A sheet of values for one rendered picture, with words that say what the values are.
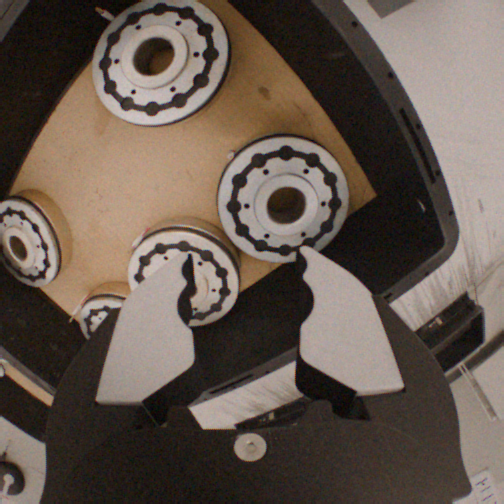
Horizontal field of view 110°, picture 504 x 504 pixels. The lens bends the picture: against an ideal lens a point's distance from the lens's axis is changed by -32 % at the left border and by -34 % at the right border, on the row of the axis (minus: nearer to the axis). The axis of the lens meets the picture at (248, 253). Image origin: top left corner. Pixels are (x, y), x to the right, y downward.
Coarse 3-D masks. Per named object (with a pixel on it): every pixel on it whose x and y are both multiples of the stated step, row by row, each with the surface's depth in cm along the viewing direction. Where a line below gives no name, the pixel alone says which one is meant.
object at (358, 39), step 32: (32, 0) 6; (320, 0) 7; (0, 32) 6; (352, 32) 8; (384, 64) 9; (384, 96) 10; (416, 128) 10; (416, 160) 11; (448, 192) 12; (448, 224) 13; (448, 256) 14; (384, 288) 15; (288, 352) 17; (224, 384) 19
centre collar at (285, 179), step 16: (272, 176) 18; (288, 176) 18; (256, 192) 19; (272, 192) 18; (304, 192) 18; (256, 208) 19; (304, 208) 19; (272, 224) 19; (288, 224) 20; (304, 224) 19
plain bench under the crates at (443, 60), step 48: (432, 0) 19; (480, 0) 16; (384, 48) 25; (432, 48) 24; (480, 48) 22; (432, 96) 28; (480, 96) 26; (432, 144) 31; (480, 144) 30; (480, 192) 35; (480, 240) 40; (432, 288) 45; (288, 384) 57
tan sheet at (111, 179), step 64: (256, 64) 17; (64, 128) 18; (128, 128) 19; (192, 128) 19; (256, 128) 19; (320, 128) 19; (64, 192) 21; (128, 192) 21; (192, 192) 22; (128, 256) 24
